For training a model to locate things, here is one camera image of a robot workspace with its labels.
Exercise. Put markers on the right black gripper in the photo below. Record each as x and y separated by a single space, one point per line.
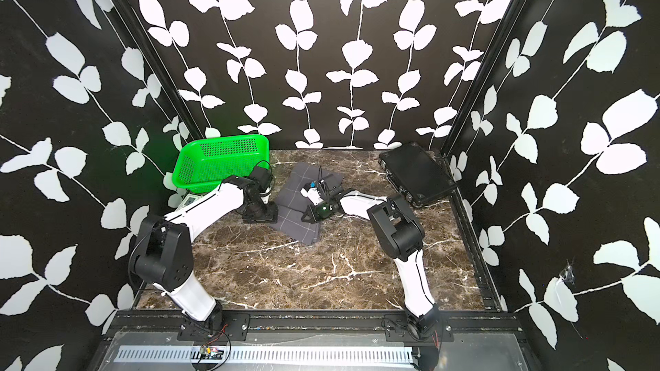
315 217

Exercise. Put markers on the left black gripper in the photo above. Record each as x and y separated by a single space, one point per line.
271 216

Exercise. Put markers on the dark grey grid pillowcase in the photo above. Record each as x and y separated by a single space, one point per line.
292 204

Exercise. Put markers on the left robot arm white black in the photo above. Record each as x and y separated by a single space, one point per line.
163 255

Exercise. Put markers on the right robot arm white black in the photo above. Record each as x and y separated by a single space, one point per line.
400 235

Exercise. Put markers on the green plastic basket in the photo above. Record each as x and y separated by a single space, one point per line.
202 165

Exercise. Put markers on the small white thermometer display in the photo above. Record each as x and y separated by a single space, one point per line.
188 201

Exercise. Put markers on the black tablet device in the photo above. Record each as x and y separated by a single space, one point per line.
414 174

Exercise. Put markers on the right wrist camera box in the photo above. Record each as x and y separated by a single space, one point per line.
314 191

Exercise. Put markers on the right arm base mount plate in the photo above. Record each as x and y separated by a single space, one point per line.
426 330

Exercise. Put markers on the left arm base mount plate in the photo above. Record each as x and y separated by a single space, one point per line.
230 324

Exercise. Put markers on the small circuit board with wires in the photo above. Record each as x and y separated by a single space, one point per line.
209 353

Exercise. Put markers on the white perforated rail strip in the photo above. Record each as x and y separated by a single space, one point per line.
295 355

